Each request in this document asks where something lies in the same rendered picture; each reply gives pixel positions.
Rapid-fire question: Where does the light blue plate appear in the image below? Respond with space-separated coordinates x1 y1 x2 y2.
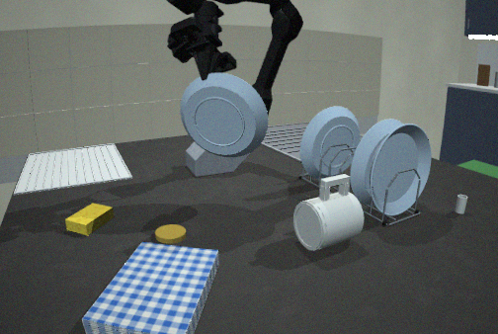
350 119 403 205
370 124 432 216
180 73 268 157
300 107 361 179

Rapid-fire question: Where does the grey cylinder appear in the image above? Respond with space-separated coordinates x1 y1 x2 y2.
455 195 467 213

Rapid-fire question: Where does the white ribbed draining mat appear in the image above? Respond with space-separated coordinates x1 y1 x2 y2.
14 143 132 195

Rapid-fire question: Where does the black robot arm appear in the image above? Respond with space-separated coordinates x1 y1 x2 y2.
167 0 303 114

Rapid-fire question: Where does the grey wire dish rack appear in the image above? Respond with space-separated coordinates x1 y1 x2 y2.
299 143 421 226

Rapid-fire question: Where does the yellow sponge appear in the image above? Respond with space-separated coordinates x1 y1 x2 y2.
65 204 114 236

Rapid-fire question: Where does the white mug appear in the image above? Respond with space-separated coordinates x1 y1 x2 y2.
293 174 364 251

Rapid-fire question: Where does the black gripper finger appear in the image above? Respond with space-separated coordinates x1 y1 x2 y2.
208 51 225 74
185 41 215 81

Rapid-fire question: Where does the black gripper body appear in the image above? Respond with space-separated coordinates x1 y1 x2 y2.
170 15 237 73

